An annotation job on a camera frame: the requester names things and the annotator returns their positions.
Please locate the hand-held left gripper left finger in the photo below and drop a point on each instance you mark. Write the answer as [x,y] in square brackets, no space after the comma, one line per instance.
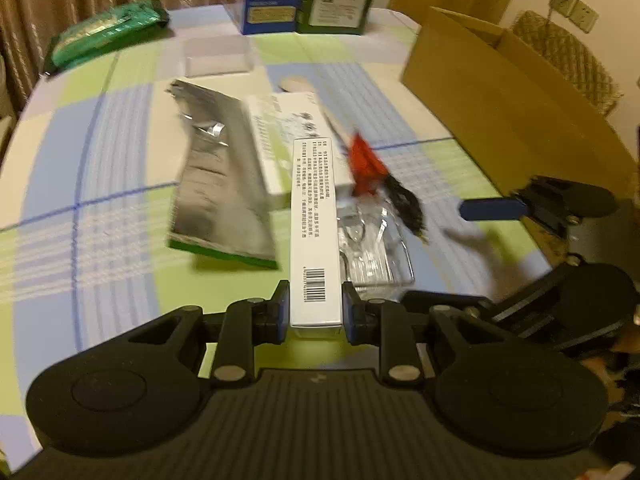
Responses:
[282,307]

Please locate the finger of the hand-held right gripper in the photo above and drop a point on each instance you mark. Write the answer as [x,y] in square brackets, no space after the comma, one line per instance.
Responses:
[450,302]
[492,208]

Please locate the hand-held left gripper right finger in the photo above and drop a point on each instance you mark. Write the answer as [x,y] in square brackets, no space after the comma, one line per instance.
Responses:
[348,312]

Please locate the clear plastic package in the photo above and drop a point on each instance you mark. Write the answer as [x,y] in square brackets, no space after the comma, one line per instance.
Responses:
[375,255]

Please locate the long white box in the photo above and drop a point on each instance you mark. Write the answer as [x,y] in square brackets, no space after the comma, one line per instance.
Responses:
[315,235]

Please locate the brown cardboard box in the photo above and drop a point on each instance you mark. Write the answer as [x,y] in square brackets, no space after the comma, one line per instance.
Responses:
[500,110]

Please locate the red and black tassel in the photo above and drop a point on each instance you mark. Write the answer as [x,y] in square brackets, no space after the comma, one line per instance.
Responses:
[365,160]

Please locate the desktop with checkered cloth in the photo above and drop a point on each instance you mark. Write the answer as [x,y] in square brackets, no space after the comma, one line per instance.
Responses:
[100,160]

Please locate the silver foil pouch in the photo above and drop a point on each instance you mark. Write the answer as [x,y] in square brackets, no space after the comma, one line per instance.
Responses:
[215,200]

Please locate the white medicine box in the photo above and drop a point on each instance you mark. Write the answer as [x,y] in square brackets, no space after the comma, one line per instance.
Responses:
[270,130]

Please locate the wooden spoon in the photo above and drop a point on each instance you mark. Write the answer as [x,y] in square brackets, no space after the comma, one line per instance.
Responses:
[295,84]

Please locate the clear plastic box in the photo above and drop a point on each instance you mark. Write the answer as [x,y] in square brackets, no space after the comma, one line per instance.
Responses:
[217,55]

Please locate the green snack packet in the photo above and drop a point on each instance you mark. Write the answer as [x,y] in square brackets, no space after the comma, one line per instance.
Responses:
[105,30]

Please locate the wall outlet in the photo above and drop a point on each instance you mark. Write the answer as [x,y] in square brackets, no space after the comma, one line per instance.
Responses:
[572,7]

